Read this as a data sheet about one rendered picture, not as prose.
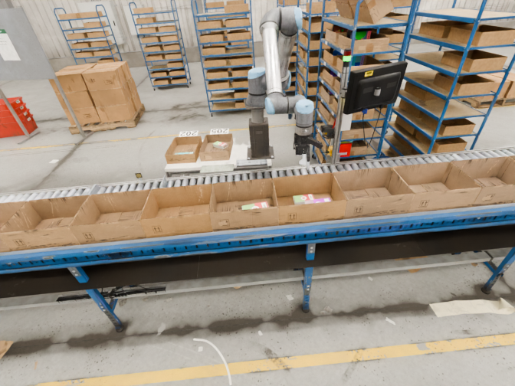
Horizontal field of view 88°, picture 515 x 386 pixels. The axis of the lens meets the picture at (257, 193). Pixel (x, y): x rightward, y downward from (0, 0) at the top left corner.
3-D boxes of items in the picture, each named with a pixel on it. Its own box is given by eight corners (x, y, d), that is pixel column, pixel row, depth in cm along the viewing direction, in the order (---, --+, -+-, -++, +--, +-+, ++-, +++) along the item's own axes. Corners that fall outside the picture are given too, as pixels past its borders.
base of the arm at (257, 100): (245, 99, 238) (244, 87, 232) (266, 98, 240) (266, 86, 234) (247, 107, 224) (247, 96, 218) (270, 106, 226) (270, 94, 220)
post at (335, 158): (337, 168, 246) (352, 64, 193) (339, 171, 243) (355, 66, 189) (325, 170, 246) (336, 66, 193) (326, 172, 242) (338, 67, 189)
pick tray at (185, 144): (203, 144, 285) (201, 135, 279) (196, 162, 254) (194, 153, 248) (176, 145, 286) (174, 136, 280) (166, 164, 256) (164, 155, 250)
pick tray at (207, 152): (233, 142, 285) (232, 133, 279) (229, 160, 254) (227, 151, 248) (207, 142, 286) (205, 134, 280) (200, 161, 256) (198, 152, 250)
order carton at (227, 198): (273, 197, 184) (272, 177, 173) (279, 228, 160) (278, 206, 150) (215, 203, 183) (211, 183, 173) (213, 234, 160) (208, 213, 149)
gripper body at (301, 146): (293, 150, 158) (293, 131, 150) (307, 148, 158) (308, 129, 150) (295, 156, 151) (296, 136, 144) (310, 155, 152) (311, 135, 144)
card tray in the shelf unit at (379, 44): (337, 46, 259) (338, 34, 253) (368, 43, 260) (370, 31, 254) (352, 53, 227) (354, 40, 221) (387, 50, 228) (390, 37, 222)
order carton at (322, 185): (329, 192, 185) (332, 171, 174) (343, 221, 161) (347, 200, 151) (273, 197, 184) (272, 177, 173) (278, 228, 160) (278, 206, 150)
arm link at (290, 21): (267, 78, 230) (277, -1, 157) (287, 77, 231) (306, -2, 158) (268, 94, 227) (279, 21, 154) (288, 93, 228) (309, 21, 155)
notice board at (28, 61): (16, 144, 500) (-72, 12, 376) (37, 132, 539) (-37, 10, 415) (78, 145, 481) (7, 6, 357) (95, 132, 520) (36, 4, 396)
